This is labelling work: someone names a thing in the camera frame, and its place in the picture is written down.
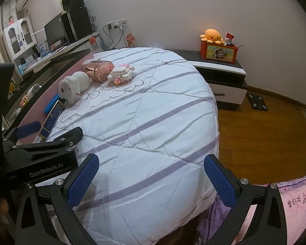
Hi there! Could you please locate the red printed storage box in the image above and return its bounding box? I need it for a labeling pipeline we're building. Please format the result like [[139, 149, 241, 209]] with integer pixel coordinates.
[[200, 40, 239, 64]]

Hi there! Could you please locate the pink white block toy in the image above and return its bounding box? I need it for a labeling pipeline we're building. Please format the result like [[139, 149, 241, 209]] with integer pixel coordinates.
[[108, 65, 135, 86]]

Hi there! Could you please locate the rose gold cup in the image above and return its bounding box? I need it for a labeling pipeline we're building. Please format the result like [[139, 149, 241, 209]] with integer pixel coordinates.
[[82, 60, 114, 83]]

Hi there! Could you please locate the water bottle with orange lid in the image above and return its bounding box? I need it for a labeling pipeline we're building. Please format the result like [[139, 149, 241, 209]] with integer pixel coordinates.
[[89, 37, 101, 55]]

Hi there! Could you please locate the yellow patterned garment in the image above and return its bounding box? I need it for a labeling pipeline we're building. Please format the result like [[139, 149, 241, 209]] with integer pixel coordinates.
[[8, 82, 21, 99]]

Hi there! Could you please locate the white desk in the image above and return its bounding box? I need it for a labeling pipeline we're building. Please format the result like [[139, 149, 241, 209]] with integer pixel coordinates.
[[14, 32, 100, 76]]

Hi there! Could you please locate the blue white box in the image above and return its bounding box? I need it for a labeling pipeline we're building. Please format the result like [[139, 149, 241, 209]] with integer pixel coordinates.
[[38, 41, 49, 58]]

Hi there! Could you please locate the black computer monitor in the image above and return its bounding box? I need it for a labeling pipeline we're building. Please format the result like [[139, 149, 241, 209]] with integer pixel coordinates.
[[44, 14, 69, 48]]

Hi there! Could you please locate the white plush sheep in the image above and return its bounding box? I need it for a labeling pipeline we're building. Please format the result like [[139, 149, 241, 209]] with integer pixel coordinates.
[[59, 71, 90, 104]]

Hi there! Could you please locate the black white headboard cabinet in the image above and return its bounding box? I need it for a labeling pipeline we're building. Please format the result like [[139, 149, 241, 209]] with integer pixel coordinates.
[[163, 48, 249, 111]]

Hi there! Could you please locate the striped white blanket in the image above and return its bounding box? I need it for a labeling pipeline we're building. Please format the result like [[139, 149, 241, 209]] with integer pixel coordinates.
[[44, 47, 220, 245]]

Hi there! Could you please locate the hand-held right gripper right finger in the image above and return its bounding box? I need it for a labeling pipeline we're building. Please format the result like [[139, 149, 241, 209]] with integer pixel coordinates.
[[203, 154, 287, 245]]

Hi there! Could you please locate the black computer tower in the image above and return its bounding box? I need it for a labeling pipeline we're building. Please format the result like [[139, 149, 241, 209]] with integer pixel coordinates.
[[61, 6, 93, 44]]

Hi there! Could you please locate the black bathroom scale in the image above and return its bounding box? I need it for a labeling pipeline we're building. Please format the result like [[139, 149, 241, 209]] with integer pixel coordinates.
[[245, 93, 269, 111]]

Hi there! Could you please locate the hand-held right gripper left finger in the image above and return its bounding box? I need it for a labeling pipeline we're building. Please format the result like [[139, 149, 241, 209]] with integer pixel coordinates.
[[15, 154, 100, 245]]

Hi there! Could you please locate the black speaker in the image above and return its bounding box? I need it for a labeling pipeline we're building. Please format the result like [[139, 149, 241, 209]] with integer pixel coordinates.
[[61, 0, 85, 11]]

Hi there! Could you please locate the blue plastic tube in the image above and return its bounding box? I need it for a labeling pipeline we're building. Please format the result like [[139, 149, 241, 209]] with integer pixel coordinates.
[[44, 94, 60, 113]]

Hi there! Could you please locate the pink quilt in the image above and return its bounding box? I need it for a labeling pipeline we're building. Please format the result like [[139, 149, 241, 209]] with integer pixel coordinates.
[[196, 171, 306, 245]]

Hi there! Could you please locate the pink storage box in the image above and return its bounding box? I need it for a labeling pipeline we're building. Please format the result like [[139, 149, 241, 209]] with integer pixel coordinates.
[[1, 49, 102, 145]]

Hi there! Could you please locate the red snack bag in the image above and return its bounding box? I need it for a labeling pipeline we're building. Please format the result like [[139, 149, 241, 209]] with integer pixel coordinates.
[[126, 33, 136, 48]]

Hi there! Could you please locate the white wall power outlet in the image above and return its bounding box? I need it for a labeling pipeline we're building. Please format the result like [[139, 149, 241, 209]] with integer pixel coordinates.
[[106, 19, 128, 30]]

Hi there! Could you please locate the black power cable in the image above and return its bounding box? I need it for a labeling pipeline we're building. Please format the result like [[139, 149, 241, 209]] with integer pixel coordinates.
[[90, 15, 125, 51]]

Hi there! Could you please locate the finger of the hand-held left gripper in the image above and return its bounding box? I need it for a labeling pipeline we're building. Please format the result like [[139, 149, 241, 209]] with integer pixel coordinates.
[[4, 127, 83, 159], [1, 121, 41, 145]]

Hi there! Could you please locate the white glass-door cabinet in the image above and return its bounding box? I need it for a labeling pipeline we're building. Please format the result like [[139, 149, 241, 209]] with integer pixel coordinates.
[[2, 15, 37, 63]]

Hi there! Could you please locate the orange octopus plush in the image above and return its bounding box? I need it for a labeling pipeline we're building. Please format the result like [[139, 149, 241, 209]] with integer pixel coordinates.
[[200, 29, 224, 44]]

